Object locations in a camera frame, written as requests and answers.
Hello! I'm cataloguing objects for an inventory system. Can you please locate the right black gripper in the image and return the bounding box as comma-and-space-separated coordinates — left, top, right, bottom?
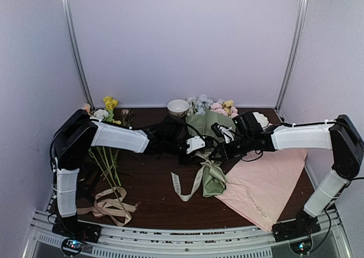
209, 134, 254, 163

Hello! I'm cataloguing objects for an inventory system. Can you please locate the beige printed ribbon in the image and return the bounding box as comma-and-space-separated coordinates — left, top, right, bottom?
171, 160, 239, 202

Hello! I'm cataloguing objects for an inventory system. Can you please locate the green wrapping paper sheet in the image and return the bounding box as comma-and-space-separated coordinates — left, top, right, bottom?
186, 109, 236, 198

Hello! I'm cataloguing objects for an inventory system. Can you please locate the pink carnation fake flower stem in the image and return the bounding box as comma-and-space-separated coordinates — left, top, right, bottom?
210, 100, 238, 118

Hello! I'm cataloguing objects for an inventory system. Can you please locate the yellow fake flower stem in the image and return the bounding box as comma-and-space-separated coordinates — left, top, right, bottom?
222, 100, 234, 115

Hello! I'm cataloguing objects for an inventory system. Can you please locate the blue fake flower stem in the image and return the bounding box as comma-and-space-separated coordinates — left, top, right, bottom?
187, 94, 213, 116

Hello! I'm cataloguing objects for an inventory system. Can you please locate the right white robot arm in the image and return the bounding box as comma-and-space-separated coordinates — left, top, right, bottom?
209, 111, 363, 236

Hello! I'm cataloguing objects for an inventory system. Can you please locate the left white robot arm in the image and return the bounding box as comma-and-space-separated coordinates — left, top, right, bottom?
49, 109, 205, 238

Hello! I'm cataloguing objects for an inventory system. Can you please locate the pink wrapping paper sheet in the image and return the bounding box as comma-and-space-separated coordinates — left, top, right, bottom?
217, 149, 308, 232

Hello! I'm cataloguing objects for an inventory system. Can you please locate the white patterned ceramic bowl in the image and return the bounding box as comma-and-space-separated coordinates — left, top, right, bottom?
167, 99, 189, 118

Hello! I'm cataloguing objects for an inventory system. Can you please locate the white scalloped dish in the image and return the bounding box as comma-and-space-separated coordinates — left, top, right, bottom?
253, 112, 270, 129

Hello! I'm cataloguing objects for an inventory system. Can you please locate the tan plain ribbon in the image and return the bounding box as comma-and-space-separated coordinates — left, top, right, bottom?
77, 186, 139, 227

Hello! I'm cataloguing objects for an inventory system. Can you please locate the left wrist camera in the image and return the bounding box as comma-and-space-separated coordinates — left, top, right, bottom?
186, 136, 205, 155

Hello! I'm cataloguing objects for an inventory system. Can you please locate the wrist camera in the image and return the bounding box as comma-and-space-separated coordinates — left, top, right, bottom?
186, 136, 205, 155
210, 123, 235, 143

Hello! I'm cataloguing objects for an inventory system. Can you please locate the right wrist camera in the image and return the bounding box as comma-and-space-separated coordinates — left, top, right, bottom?
210, 123, 235, 143

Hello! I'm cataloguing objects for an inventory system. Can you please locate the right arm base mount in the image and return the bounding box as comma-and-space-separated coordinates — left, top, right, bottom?
272, 220, 321, 256

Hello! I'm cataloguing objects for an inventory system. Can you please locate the right aluminium frame post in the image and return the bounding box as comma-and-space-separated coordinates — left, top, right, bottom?
275, 0, 309, 113

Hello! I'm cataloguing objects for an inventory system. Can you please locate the aluminium frame post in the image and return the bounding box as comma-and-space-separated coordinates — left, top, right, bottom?
275, 0, 309, 113
61, 0, 93, 107

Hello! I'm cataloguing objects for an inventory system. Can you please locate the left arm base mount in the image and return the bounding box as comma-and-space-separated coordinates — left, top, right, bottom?
52, 222, 102, 256

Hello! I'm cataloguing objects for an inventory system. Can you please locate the left aluminium frame post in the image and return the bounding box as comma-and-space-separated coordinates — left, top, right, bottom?
61, 0, 93, 107

